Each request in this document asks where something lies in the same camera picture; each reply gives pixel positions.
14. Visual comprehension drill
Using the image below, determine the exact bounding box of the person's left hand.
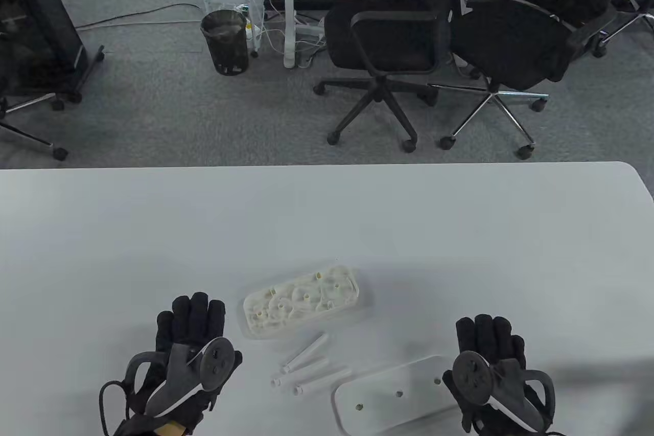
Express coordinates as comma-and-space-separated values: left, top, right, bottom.
128, 293, 243, 429

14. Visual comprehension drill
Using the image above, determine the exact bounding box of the person's right hand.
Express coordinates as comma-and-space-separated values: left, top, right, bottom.
442, 314, 555, 436

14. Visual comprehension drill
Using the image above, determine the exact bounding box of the grey hand controller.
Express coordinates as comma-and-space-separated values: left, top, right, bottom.
125, 336, 243, 419
452, 351, 555, 431

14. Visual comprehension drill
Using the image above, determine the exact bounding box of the white ribbed Hanoi Tower tray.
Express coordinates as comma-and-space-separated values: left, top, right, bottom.
243, 265, 361, 338

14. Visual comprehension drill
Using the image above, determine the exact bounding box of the white Hanoi Tower peg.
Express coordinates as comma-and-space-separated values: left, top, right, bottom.
271, 357, 330, 386
293, 365, 353, 396
280, 333, 329, 374

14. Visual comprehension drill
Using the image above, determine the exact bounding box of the white Hanoi Tower plate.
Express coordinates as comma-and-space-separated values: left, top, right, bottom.
332, 354, 460, 434

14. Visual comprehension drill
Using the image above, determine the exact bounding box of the black mesh waste bin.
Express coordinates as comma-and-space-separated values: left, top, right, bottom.
200, 10, 251, 76

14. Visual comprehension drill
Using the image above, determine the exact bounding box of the black office chair chrome base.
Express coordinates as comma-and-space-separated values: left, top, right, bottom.
428, 0, 649, 159

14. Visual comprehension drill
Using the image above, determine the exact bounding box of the black cabinet on wheels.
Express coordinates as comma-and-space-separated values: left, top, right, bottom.
0, 0, 105, 103

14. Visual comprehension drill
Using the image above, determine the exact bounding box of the black left glove cable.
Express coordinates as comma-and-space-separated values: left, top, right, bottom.
99, 379, 134, 436

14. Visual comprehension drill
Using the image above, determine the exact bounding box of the white power cable bundle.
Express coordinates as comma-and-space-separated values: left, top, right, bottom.
255, 2, 328, 68

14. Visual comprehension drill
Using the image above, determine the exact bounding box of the grey floor cable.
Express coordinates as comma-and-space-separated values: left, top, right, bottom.
77, 3, 202, 30

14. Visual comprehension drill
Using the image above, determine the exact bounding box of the white wire cart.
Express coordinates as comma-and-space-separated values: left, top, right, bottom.
193, 0, 266, 58

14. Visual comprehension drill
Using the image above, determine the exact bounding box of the white table leg post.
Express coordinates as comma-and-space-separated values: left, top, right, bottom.
284, 0, 297, 68

